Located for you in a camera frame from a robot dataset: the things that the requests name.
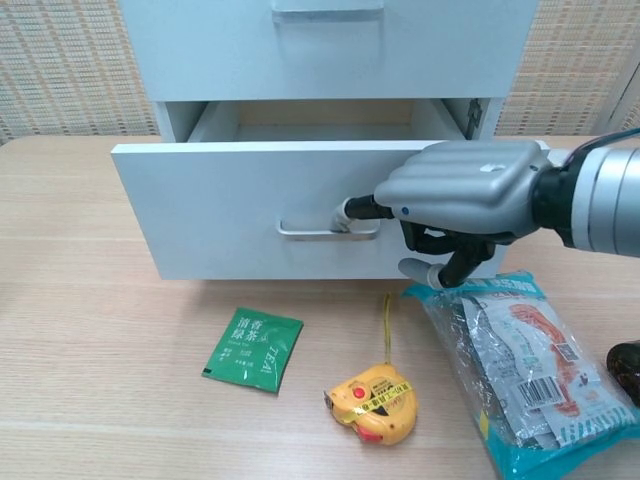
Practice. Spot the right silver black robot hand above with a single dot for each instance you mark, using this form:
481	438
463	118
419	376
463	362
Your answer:
465	185

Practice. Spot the white small cabinet drawer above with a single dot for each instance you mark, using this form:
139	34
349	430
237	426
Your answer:
200	200

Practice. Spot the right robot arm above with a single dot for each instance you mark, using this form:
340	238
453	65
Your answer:
605	200

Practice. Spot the white medium cabinet drawer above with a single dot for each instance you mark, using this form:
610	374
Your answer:
200	50

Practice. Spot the teal clear snack bag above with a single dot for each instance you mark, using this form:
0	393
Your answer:
525	380

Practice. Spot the yellow tape measure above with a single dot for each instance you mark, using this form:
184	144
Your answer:
375	405

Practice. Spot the brown sauce bottle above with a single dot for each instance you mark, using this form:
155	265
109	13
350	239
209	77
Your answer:
625	370

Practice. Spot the green tea sachet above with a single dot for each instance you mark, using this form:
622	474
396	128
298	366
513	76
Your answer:
250	350

